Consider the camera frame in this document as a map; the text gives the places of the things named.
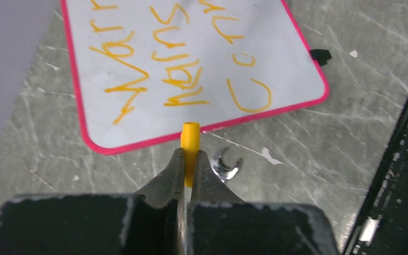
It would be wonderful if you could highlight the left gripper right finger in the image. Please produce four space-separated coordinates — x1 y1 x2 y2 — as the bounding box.
186 151 339 254

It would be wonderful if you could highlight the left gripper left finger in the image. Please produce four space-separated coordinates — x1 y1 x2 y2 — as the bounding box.
0 149 184 254

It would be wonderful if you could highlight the yellow marker cap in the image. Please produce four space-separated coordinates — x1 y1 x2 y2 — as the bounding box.
180 122 200 188

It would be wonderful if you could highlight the whiteboard with red rim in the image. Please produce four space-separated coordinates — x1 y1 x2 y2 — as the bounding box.
61 1 329 155

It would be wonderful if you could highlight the silver combination wrench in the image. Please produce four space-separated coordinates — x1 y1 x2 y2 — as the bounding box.
210 147 243 183

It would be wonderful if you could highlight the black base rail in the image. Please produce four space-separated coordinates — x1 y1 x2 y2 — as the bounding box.
343 99 408 254

